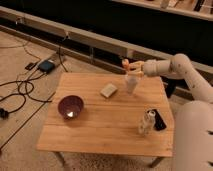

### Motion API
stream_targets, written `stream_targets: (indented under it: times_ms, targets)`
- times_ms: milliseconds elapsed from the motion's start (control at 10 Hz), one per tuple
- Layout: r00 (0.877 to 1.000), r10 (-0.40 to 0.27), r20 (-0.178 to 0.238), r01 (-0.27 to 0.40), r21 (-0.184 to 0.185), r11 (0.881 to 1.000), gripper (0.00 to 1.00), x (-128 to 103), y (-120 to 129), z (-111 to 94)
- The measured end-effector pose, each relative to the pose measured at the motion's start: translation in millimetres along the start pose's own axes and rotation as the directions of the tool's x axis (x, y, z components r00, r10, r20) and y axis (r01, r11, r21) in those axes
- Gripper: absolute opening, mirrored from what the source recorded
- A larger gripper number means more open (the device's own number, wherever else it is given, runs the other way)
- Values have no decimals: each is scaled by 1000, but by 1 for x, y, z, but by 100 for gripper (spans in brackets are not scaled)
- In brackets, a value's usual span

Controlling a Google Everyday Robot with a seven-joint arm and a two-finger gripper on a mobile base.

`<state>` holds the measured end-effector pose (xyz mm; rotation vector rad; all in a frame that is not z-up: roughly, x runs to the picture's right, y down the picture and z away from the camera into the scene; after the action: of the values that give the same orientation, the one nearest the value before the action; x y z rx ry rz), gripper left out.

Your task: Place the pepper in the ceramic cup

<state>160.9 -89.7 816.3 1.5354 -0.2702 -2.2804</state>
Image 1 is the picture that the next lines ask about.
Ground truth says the dark purple bowl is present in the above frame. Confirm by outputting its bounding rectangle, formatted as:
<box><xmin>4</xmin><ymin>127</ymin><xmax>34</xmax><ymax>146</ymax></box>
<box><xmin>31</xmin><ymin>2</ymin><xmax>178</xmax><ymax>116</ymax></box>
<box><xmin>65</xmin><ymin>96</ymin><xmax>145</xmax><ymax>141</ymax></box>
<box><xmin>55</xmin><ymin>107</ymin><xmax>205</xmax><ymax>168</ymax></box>
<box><xmin>58</xmin><ymin>95</ymin><xmax>84</xmax><ymax>119</ymax></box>

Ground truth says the small black device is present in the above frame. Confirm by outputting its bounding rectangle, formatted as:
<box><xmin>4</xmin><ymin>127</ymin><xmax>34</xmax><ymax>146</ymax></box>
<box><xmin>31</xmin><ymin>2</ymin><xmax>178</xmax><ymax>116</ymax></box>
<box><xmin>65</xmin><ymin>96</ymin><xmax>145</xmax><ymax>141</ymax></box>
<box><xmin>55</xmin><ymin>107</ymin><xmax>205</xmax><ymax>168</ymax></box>
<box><xmin>25</xmin><ymin>62</ymin><xmax>38</xmax><ymax>71</ymax></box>

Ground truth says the black floor cable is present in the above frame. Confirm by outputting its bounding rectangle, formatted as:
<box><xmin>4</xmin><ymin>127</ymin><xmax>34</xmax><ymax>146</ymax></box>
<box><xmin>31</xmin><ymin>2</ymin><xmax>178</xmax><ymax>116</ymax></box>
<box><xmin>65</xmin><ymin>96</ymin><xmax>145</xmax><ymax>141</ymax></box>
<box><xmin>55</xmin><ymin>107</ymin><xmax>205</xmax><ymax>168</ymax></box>
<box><xmin>0</xmin><ymin>69</ymin><xmax>54</xmax><ymax>116</ymax></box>

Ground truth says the black plug on floor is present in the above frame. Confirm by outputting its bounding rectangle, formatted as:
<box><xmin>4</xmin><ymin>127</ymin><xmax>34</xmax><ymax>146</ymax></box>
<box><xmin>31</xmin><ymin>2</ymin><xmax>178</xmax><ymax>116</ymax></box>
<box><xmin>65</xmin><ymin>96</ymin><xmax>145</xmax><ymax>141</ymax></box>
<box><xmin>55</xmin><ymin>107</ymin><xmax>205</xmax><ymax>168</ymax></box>
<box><xmin>0</xmin><ymin>108</ymin><xmax>9</xmax><ymax>119</ymax></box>

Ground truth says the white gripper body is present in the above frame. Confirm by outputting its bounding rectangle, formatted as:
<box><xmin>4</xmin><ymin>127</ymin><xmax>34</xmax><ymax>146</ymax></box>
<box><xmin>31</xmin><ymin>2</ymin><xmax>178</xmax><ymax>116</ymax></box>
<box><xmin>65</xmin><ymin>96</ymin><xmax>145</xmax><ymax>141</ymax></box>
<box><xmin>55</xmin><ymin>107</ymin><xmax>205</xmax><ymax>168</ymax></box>
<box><xmin>143</xmin><ymin>60</ymin><xmax>160</xmax><ymax>77</ymax></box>

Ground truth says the white ceramic cup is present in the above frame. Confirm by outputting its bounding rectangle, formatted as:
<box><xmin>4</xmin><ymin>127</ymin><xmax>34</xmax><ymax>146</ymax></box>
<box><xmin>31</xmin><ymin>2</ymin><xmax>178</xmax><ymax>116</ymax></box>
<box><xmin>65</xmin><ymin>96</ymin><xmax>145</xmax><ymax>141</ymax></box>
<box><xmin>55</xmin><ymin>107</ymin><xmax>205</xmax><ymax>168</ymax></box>
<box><xmin>125</xmin><ymin>75</ymin><xmax>138</xmax><ymax>94</ymax></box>

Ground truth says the beige sponge block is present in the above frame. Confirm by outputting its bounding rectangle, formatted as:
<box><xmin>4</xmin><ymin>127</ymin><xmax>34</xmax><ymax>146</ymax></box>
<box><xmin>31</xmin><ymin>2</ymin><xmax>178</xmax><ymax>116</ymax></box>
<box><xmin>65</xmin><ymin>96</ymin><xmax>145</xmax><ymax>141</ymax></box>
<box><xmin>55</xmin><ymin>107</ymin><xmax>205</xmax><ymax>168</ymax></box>
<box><xmin>100</xmin><ymin>83</ymin><xmax>118</xmax><ymax>98</ymax></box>

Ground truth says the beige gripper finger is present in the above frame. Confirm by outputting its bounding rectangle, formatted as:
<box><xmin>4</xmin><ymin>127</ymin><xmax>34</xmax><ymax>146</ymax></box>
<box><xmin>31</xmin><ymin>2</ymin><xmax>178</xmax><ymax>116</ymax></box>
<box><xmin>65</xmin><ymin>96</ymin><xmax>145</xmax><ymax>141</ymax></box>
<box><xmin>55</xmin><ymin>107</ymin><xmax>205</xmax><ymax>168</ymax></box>
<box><xmin>128</xmin><ymin>70</ymin><xmax>144</xmax><ymax>78</ymax></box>
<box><xmin>129</xmin><ymin>61</ymin><xmax>144</xmax><ymax>69</ymax></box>

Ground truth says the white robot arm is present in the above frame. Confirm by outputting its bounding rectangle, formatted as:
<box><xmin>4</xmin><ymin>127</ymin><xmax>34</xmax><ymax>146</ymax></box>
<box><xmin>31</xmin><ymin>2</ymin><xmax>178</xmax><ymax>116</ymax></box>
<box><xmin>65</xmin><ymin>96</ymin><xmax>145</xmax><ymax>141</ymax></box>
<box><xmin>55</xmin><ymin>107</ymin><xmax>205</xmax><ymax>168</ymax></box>
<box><xmin>123</xmin><ymin>53</ymin><xmax>213</xmax><ymax>171</ymax></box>

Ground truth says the black power adapter box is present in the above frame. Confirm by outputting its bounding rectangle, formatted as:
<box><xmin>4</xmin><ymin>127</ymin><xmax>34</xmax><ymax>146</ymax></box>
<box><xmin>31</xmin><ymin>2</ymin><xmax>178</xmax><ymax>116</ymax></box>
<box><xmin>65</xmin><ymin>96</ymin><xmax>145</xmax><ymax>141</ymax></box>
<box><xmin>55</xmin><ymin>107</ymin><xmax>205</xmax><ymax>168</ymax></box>
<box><xmin>38</xmin><ymin>60</ymin><xmax>55</xmax><ymax>73</ymax></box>

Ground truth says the wooden table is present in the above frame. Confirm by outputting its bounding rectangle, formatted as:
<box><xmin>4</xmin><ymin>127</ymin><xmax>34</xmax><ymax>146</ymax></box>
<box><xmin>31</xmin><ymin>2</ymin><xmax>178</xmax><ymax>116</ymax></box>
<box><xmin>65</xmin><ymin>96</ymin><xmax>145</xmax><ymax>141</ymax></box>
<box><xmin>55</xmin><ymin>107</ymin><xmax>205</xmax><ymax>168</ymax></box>
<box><xmin>37</xmin><ymin>73</ymin><xmax>174</xmax><ymax>158</ymax></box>

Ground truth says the clear plastic bottle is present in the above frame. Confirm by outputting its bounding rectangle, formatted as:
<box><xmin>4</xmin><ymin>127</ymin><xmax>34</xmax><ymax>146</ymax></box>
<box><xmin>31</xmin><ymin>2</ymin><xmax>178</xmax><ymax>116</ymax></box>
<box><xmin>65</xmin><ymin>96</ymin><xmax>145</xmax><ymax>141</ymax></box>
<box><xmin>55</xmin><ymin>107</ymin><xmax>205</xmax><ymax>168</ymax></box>
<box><xmin>138</xmin><ymin>110</ymin><xmax>156</xmax><ymax>136</ymax></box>

